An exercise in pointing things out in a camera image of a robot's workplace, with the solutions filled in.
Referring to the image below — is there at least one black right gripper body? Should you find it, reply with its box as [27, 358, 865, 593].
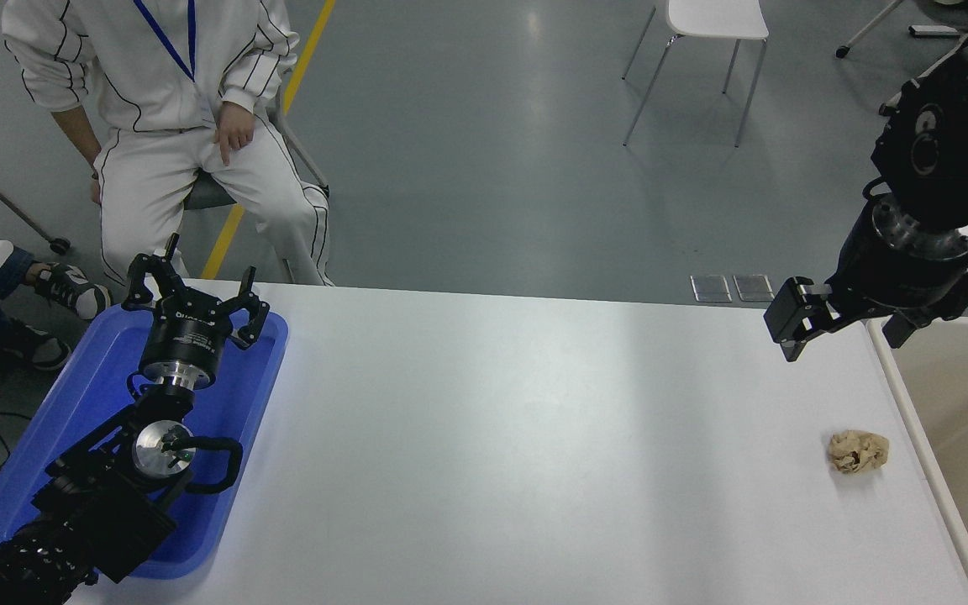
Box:
[826, 219, 968, 328]

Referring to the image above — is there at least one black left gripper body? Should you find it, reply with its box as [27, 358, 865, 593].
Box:
[141, 295, 238, 371]

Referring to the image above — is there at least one tan paper ball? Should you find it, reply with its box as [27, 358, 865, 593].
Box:
[827, 429, 890, 475]

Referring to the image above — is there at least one person's left hand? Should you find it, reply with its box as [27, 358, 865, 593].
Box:
[213, 101, 257, 167]

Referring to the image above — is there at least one silver floor outlet plate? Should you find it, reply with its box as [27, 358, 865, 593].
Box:
[691, 275, 733, 304]
[734, 274, 776, 303]

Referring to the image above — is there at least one grey stool with metal legs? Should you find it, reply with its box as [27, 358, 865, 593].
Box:
[177, 80, 332, 285]

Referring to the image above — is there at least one person in white suit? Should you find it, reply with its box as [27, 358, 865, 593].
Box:
[1, 0, 334, 287]

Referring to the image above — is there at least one blue plastic tray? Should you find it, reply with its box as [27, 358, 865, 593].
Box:
[0, 302, 290, 581]

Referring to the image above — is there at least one grey chair with caster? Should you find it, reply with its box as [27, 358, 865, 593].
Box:
[0, 147, 72, 256]

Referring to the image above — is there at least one white rolling chair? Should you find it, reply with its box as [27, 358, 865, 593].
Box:
[835, 0, 964, 60]

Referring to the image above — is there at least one white chair with metal legs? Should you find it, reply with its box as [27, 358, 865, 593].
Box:
[621, 0, 771, 150]

